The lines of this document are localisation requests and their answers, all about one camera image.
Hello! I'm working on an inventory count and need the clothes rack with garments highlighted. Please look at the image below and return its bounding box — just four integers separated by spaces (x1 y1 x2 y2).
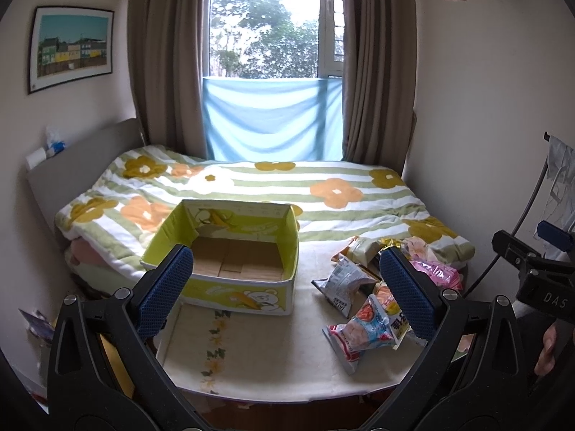
539 134 575 233

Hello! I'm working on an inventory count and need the left brown curtain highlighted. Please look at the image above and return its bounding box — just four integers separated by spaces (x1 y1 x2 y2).
127 0 208 159

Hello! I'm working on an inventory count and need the grey-white chip bag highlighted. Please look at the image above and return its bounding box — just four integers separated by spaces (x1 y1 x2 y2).
311 254 377 318

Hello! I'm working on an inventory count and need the right brown curtain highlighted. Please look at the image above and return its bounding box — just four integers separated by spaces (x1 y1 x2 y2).
343 0 417 173

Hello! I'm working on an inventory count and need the brown curtain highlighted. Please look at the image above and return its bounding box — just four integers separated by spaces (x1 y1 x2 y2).
343 0 417 173
127 0 208 159

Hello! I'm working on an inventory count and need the white roll on headboard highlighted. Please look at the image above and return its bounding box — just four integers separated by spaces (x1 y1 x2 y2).
26 147 47 171

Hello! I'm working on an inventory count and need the yellow-green cardboard box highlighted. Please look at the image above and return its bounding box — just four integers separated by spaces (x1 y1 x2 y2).
141 199 299 316

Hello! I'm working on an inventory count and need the blue pink shrimp snack bag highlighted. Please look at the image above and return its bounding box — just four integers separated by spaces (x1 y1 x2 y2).
323 295 397 375

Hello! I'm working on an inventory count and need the grey bed headboard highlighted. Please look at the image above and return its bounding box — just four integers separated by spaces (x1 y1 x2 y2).
26 118 144 251

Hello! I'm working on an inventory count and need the floral striped quilt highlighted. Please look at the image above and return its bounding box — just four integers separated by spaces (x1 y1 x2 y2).
55 145 475 279

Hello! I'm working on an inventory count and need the blue window cloth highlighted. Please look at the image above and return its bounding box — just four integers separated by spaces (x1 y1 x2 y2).
203 77 343 162

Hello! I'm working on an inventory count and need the orange yellow snack bag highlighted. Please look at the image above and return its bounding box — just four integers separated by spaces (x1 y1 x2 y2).
373 281 411 350

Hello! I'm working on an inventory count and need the pale green snack bag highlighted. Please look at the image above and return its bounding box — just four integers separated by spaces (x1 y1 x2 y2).
331 236 384 267

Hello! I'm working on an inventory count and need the pink pillow under quilt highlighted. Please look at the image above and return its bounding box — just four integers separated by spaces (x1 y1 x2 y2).
70 238 107 267

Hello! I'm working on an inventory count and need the gold foil candy bag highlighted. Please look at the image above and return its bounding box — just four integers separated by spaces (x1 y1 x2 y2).
378 237 403 250

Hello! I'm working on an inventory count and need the framed city picture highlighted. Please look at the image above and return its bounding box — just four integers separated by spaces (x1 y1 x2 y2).
27 6 115 93

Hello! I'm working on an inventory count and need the person's right hand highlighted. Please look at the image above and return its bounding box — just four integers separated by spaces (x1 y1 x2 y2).
534 322 557 376

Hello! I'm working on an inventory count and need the window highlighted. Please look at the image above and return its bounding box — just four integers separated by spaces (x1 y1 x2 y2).
207 0 345 79

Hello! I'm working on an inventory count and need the black cable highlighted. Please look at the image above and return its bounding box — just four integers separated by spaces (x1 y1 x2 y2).
463 157 550 298

